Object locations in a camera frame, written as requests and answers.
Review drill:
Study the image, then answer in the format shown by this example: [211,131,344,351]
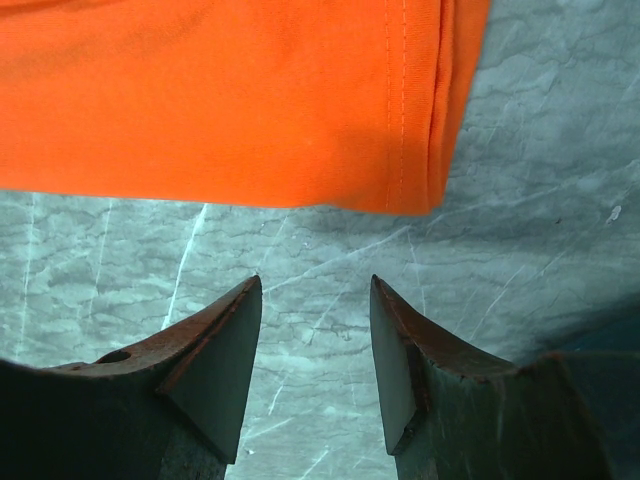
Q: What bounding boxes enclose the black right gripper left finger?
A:
[1,276,262,479]

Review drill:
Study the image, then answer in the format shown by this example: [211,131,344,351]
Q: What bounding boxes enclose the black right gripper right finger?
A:
[370,276,614,479]

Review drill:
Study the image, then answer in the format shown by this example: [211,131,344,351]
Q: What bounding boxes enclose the orange t shirt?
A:
[1,1,490,215]

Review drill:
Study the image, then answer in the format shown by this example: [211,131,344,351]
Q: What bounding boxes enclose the blue transparent plastic bin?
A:
[523,292,639,479]

